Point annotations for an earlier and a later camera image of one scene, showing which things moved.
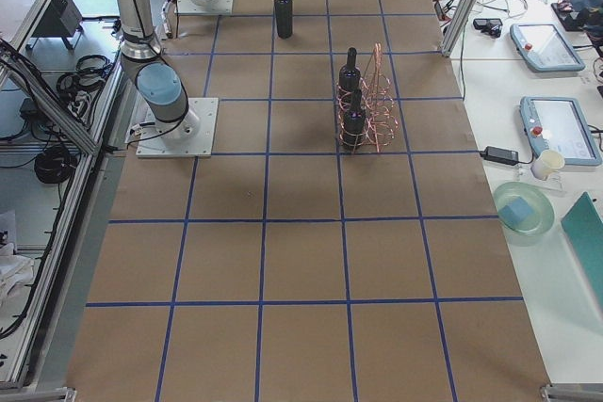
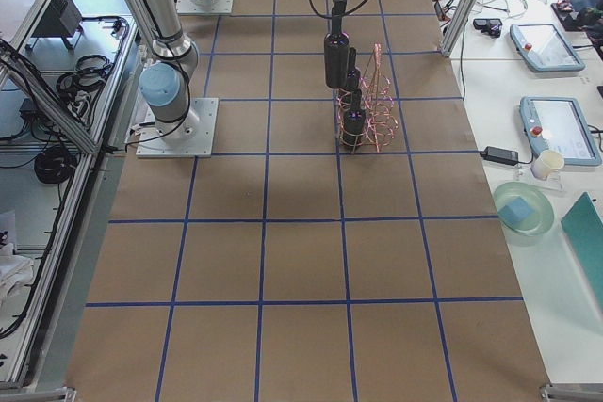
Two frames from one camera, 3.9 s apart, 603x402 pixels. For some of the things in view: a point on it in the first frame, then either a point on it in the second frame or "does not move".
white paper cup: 546,163 does not move
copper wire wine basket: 366,118 does not move
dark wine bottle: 284,10 -> 336,56
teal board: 583,227 does not move
